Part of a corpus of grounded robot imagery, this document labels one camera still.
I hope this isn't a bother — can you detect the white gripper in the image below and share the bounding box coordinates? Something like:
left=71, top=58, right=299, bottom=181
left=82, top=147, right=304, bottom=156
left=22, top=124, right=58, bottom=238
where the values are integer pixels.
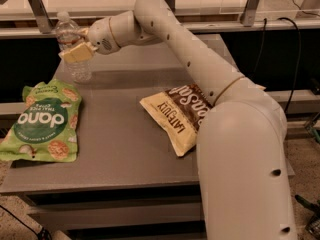
left=59, top=17, right=120, bottom=63

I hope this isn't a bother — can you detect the clear plastic water bottle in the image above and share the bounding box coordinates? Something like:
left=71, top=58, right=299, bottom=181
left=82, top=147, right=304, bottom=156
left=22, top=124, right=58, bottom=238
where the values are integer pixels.
left=55, top=12, right=92, bottom=83

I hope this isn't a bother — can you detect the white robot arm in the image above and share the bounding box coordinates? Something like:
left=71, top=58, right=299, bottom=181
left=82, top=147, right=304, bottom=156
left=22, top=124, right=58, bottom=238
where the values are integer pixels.
left=60, top=0, right=298, bottom=240

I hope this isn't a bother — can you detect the green rice chip bag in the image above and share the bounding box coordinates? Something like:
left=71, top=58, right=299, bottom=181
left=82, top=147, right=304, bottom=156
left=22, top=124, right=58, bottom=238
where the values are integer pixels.
left=0, top=79, right=82, bottom=163

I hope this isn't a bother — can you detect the brown yellow chip bag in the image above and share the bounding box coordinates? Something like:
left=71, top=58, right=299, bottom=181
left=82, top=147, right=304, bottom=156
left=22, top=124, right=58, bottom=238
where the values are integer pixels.
left=140, top=84, right=212, bottom=157

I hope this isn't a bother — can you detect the dark tool bottom right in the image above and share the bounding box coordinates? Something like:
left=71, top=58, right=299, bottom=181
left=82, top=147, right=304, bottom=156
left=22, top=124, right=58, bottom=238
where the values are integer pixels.
left=294, top=193, right=320, bottom=240

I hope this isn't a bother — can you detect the metal rail frame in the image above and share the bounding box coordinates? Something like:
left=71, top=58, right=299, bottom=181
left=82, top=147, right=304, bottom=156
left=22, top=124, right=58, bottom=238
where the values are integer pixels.
left=0, top=0, right=320, bottom=40

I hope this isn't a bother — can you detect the black cable bottom left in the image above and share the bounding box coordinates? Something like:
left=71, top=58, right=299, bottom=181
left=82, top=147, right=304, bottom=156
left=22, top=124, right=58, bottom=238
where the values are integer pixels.
left=0, top=204, right=53, bottom=240

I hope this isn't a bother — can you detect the black cable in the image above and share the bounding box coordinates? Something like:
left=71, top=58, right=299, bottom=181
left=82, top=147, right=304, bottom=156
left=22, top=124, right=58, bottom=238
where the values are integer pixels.
left=253, top=16, right=303, bottom=115
left=0, top=204, right=53, bottom=240

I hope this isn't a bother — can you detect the black cable right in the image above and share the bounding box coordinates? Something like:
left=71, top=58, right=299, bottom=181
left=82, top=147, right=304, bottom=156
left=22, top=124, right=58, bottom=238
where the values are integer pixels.
left=253, top=16, right=303, bottom=115

